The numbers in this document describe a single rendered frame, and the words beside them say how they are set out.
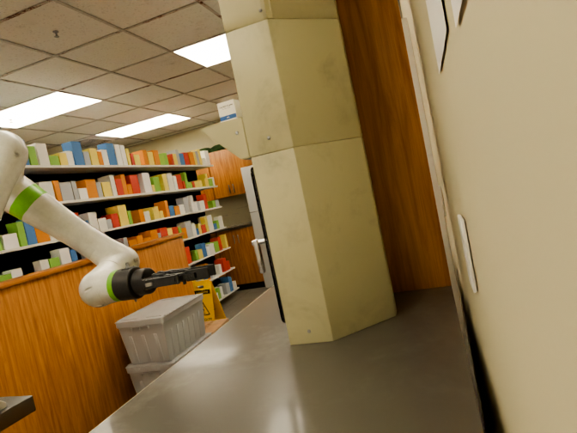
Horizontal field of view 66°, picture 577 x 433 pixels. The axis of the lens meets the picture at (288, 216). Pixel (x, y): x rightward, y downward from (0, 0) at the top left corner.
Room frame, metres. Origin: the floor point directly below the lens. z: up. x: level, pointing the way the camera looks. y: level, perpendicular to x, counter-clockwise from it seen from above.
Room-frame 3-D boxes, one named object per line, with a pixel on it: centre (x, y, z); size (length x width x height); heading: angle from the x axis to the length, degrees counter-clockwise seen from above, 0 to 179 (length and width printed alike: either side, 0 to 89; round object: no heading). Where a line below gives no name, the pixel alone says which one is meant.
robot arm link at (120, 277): (1.26, 0.48, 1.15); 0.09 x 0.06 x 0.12; 162
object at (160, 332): (3.32, 1.08, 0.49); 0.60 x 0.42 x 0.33; 162
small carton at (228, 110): (1.16, 0.09, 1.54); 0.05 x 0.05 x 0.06; 67
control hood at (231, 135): (1.24, 0.06, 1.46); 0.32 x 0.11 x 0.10; 162
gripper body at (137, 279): (1.24, 0.41, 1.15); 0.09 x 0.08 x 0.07; 72
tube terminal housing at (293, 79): (1.18, -0.11, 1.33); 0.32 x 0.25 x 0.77; 162
